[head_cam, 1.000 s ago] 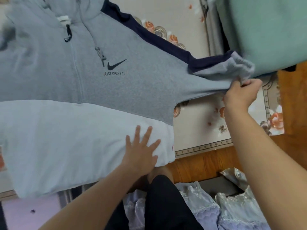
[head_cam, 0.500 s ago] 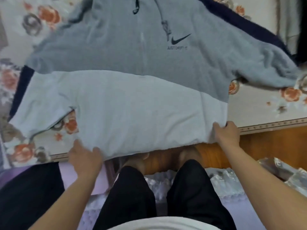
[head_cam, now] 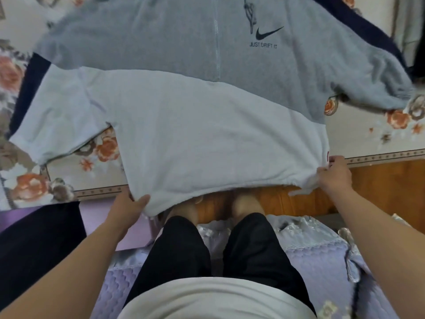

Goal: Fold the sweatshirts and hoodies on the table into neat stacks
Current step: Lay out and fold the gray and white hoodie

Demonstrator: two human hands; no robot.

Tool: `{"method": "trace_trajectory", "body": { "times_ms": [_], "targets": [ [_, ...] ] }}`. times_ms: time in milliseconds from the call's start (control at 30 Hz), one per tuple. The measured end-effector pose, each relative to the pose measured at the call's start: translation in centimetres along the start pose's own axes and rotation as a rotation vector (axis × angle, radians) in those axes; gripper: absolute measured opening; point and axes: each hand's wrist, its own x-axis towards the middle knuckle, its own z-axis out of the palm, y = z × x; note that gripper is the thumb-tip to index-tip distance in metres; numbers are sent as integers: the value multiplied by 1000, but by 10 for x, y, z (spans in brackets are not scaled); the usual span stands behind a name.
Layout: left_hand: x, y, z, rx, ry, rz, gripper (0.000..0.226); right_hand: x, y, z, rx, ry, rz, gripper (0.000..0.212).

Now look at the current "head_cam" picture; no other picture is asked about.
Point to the person's right hand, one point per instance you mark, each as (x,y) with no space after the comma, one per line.
(337,177)

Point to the person's left hand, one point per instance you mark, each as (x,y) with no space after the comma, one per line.
(126,209)

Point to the person's right thumb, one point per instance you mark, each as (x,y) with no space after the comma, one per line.
(321,172)

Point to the person's left thumb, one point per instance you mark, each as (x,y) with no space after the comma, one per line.
(140,201)

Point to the grey and light blue sweatshirt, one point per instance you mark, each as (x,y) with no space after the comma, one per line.
(199,129)

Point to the person's left forearm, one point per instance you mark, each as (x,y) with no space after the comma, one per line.
(66,269)

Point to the person's right forearm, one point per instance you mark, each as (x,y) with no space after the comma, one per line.
(375,239)

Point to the person's left leg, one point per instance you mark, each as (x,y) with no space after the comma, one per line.
(181,207)

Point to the person's leg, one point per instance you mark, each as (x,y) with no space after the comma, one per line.
(181,207)
(247,204)

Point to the lilac sheet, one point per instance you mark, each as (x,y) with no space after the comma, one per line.
(96,219)

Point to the black shorts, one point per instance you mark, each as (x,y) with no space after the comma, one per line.
(179,252)

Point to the person's right leg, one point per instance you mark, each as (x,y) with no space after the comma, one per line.
(247,204)

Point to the purple quilted cover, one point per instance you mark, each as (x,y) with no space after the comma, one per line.
(312,262)

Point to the dark navy garment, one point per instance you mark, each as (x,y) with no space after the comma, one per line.
(33,245)

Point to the white shirt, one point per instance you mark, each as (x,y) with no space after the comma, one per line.
(212,300)

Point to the grey hanging cloth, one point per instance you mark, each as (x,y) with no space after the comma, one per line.
(408,23)

